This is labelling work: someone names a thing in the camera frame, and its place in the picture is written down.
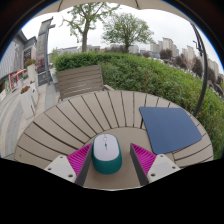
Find tall grey sign pillar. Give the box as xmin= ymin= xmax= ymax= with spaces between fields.
xmin=35 ymin=17 xmax=56 ymax=86

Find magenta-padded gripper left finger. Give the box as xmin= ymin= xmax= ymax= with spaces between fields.
xmin=43 ymin=143 xmax=94 ymax=187

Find round leafy green tree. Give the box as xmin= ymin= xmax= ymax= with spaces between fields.
xmin=101 ymin=12 xmax=155 ymax=53

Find brown slatted outdoor chair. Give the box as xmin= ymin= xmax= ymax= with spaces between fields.
xmin=55 ymin=64 xmax=115 ymax=103

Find dark curved parasol pole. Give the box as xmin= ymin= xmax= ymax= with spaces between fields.
xmin=190 ymin=21 xmax=210 ymax=118

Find tall white planter with flowers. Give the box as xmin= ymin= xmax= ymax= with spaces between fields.
xmin=24 ymin=59 xmax=38 ymax=85

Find sparse-leaved tree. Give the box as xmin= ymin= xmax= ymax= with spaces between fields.
xmin=61 ymin=3 xmax=112 ymax=54

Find distant grey apartment buildings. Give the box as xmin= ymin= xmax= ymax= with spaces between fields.
xmin=149 ymin=37 xmax=224 ymax=88

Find blue rectangular mouse pad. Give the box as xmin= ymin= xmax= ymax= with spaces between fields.
xmin=138 ymin=106 xmax=203 ymax=155

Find green trimmed hedge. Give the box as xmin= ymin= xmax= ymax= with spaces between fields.
xmin=53 ymin=51 xmax=224 ymax=160

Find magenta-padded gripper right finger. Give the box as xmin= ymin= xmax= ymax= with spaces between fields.
xmin=129 ymin=143 xmax=181 ymax=187

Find white and teal computer mouse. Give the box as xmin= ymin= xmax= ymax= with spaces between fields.
xmin=91 ymin=133 xmax=123 ymax=175

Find beige parasol canopy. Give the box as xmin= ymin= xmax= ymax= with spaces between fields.
xmin=36 ymin=0 xmax=208 ymax=28

